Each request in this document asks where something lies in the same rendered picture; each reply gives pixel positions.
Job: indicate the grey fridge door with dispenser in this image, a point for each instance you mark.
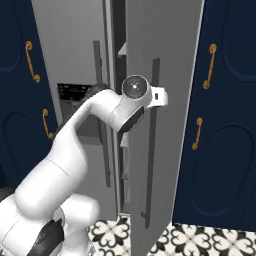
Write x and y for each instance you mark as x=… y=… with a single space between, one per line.
x=73 y=40

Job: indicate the plain grey fridge door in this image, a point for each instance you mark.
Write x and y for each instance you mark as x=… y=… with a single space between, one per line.
x=176 y=140

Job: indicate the grey fridge body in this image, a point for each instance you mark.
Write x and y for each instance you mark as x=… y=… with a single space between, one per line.
x=118 y=26

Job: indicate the navy cupboard door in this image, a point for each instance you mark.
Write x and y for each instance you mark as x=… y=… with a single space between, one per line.
x=20 y=150
x=13 y=33
x=220 y=173
x=233 y=40

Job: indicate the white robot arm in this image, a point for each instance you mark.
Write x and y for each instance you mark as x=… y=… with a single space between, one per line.
x=66 y=156

